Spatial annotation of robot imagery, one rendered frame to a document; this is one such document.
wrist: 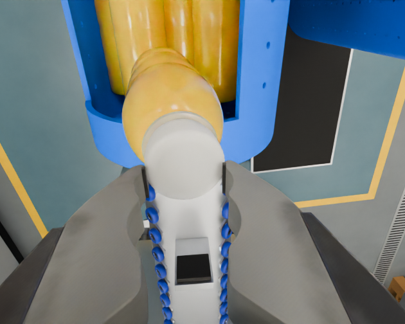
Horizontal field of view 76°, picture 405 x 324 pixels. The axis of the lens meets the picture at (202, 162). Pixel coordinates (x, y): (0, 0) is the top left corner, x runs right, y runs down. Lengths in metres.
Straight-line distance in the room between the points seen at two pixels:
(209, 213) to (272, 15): 0.57
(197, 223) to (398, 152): 1.76
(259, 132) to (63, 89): 1.43
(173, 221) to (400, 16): 0.74
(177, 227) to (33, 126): 1.26
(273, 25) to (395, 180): 2.16
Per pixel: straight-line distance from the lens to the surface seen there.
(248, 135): 0.32
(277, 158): 1.65
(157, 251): 0.80
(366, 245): 2.79
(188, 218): 0.77
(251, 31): 0.29
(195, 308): 1.12
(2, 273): 2.36
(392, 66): 1.95
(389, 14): 0.82
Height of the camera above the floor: 1.50
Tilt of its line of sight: 60 degrees down
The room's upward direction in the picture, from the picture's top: 171 degrees clockwise
